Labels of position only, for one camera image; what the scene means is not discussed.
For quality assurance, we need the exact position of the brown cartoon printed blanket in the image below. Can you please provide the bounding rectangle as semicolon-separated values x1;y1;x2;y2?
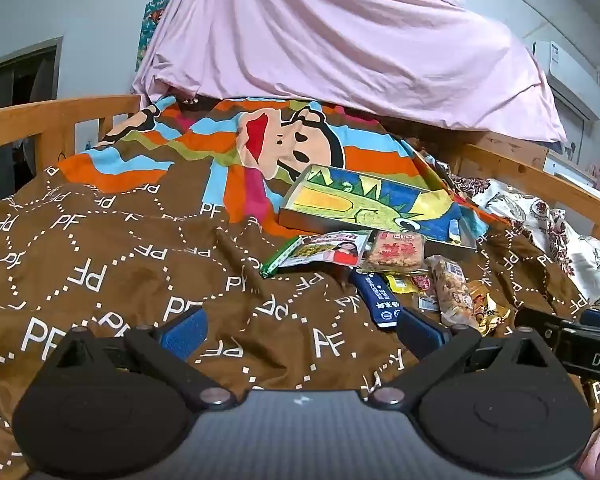
0;96;600;480

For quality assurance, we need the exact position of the blue snack packet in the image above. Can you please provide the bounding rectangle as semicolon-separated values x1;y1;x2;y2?
351;270;406;332

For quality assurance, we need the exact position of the white air conditioner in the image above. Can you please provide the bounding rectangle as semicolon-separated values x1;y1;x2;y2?
532;40;600;121

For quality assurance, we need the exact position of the red label clear snack packet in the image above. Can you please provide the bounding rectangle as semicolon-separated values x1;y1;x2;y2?
364;230;427;275

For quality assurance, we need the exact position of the wooden bed frame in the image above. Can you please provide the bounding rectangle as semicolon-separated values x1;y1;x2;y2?
0;94;600;246

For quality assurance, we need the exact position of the shiny golden snack wrapper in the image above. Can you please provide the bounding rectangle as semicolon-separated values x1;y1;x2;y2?
467;280;512;337

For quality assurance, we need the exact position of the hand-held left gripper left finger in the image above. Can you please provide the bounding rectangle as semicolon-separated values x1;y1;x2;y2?
55;307;237;407

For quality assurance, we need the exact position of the cartoon printed tin box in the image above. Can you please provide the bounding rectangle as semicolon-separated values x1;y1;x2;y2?
278;164;478;262

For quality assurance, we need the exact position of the pink bed sheet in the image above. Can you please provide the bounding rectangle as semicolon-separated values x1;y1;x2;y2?
132;0;568;143

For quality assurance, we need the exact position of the yellow snack packet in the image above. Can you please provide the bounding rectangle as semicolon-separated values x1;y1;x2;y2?
384;272;421;295

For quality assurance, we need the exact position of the long clear crispy snack packet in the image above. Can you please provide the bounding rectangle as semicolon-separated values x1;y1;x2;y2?
424;255;482;332

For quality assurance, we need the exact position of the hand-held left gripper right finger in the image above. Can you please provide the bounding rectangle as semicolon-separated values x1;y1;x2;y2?
367;309;548;407

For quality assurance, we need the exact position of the white green bean snack packet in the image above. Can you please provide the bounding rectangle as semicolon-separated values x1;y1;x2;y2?
260;230;373;279

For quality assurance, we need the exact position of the dark window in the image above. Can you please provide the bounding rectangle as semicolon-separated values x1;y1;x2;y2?
0;37;63;111

